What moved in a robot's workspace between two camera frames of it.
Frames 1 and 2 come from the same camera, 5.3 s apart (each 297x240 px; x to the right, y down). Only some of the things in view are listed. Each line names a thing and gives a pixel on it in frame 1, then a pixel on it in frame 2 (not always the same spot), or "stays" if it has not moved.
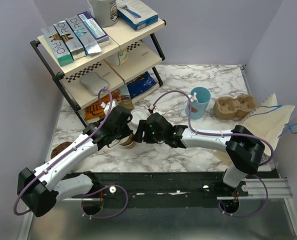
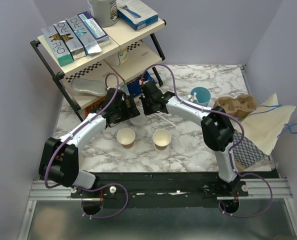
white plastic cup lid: x=139 y=114 stays
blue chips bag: x=140 y=84 stays
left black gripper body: x=122 y=133 to x=123 y=113
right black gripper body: x=150 y=136 to x=147 y=105
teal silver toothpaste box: x=63 y=55 stays
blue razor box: x=137 y=14 stays
